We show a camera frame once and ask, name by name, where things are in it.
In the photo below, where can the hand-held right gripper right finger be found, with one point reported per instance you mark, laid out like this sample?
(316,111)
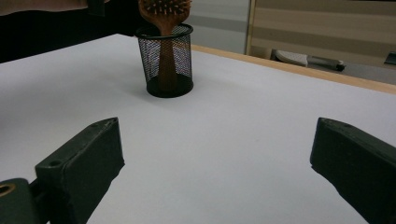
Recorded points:
(358,161)

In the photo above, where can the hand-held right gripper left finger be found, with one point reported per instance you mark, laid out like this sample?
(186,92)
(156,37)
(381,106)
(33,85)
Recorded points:
(77,174)

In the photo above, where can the black mesh cup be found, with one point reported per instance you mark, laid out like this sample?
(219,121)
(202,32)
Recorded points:
(152,53)

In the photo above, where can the wooden paddle hairbrush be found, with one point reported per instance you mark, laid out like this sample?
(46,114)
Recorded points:
(166,59)

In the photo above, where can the dark curtain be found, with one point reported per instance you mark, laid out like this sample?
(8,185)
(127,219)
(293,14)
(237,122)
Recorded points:
(46,35)

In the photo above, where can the wooden table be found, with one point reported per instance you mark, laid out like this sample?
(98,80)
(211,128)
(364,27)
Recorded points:
(311,73)

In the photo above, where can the grey chair base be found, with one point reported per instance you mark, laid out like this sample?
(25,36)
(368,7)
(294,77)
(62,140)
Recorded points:
(295,58)

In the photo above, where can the white cabinet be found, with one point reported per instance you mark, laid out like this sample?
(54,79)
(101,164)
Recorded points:
(218,28)

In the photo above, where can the light wooden desk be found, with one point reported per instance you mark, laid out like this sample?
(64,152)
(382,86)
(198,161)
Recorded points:
(311,28)

